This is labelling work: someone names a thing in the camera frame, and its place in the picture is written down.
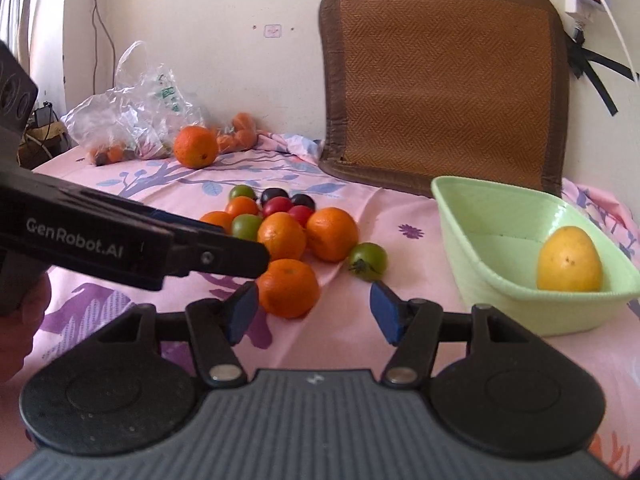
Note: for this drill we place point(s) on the large orange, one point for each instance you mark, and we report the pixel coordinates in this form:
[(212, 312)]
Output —
[(196, 146)]

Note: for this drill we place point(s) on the black charger adapter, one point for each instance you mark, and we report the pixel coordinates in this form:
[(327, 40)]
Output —
[(45, 115)]

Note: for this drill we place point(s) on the red tomato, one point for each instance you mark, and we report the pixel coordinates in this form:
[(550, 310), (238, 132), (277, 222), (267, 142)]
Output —
[(300, 215), (277, 205)]

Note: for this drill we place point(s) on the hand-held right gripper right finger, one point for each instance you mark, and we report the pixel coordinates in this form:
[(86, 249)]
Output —
[(387, 312)]

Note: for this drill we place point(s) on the yellow mango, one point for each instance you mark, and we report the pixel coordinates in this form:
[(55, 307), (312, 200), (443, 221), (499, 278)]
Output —
[(569, 260)]

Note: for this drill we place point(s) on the white curtain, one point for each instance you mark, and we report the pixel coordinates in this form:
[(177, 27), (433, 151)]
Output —
[(15, 5)]

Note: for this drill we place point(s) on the clear plastic bag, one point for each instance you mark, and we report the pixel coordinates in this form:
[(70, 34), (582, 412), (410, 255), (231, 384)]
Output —
[(135, 110)]

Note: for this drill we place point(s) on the brown woven seat mat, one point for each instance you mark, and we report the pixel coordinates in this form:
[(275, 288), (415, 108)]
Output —
[(440, 80)]

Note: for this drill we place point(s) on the pink wall sticker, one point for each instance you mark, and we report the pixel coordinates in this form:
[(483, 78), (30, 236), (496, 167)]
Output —
[(272, 31)]

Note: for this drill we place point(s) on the black tape strips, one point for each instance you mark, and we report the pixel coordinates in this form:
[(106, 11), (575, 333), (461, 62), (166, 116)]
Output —
[(575, 60)]

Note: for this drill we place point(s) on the pink printed bed sheet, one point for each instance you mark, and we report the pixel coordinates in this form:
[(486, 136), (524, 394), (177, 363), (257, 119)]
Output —
[(410, 280)]

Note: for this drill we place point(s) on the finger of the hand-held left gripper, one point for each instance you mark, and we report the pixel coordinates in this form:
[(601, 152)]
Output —
[(225, 257), (165, 217)]

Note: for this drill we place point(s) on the brown box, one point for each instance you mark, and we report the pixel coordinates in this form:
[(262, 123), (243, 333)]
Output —
[(42, 147)]

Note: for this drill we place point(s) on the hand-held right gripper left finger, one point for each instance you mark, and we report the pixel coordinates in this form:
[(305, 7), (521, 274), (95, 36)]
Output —
[(242, 312)]

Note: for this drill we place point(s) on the dark plum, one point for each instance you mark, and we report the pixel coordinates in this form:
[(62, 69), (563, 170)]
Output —
[(274, 194), (303, 200)]

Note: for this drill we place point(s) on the light green bowl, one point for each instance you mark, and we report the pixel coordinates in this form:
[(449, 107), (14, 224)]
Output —
[(480, 270)]

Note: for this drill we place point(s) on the person's left hand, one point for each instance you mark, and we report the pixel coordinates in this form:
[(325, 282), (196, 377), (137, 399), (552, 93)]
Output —
[(22, 335)]

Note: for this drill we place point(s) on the small tangerine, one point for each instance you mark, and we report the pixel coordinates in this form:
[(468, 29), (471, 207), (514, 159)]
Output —
[(116, 153)]

